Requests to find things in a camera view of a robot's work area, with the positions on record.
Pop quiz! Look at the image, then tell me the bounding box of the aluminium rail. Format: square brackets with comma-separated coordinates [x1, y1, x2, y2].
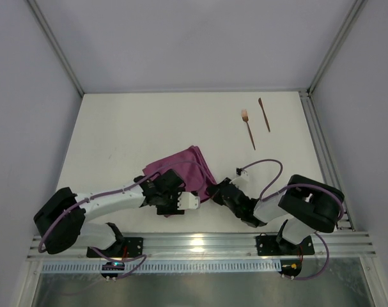
[26, 232, 378, 262]
[299, 91, 356, 232]

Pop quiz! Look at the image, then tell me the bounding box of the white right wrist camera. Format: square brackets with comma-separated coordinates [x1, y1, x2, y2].
[230, 168, 249, 189]

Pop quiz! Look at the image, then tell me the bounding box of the purple satin napkin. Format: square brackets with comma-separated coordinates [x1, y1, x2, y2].
[143, 145, 217, 205]

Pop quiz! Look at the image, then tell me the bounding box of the copper fork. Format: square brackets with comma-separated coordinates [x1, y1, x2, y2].
[241, 109, 256, 150]

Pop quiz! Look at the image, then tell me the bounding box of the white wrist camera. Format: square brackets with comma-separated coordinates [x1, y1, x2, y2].
[230, 168, 249, 189]
[176, 191, 200, 210]

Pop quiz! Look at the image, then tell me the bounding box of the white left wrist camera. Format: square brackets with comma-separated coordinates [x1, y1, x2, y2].
[176, 191, 200, 210]

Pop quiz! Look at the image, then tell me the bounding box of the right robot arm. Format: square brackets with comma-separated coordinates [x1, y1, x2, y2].
[206, 175, 345, 256]

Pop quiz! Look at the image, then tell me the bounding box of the slotted grey cable duct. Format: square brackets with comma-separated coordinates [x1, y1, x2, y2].
[41, 259, 282, 274]

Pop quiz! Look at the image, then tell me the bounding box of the aluminium left corner post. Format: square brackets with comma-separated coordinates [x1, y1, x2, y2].
[25, 0, 85, 98]

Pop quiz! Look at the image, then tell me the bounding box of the aluminium right corner post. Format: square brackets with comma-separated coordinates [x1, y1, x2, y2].
[307, 0, 368, 97]

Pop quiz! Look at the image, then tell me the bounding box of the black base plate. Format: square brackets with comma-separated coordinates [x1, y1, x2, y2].
[86, 237, 144, 258]
[255, 235, 315, 256]

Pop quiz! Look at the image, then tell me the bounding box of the aluminium corner post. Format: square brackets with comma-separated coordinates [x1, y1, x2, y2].
[25, 0, 85, 98]
[307, 0, 368, 97]

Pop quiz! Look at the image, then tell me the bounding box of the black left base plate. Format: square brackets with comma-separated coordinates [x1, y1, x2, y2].
[86, 237, 144, 258]

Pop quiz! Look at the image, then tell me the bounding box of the copper knife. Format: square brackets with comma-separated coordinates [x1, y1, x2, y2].
[258, 97, 271, 133]

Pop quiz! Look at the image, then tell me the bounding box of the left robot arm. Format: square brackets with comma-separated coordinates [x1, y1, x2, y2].
[33, 169, 188, 258]

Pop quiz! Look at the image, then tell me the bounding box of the aluminium front rail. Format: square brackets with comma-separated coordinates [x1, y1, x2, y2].
[26, 232, 378, 262]

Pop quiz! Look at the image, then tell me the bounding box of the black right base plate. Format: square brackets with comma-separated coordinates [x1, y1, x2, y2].
[255, 235, 315, 256]

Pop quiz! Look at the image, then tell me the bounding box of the aluminium right side rail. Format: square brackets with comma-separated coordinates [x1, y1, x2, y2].
[299, 91, 356, 232]

